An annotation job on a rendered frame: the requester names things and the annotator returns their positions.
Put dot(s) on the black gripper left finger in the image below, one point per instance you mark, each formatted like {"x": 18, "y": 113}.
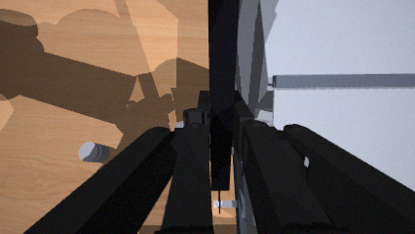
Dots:
{"x": 120, "y": 196}

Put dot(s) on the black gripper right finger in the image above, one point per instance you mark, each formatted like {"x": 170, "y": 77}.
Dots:
{"x": 351, "y": 193}

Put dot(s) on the grey cylinder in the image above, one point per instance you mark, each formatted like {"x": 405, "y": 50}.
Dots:
{"x": 94, "y": 152}

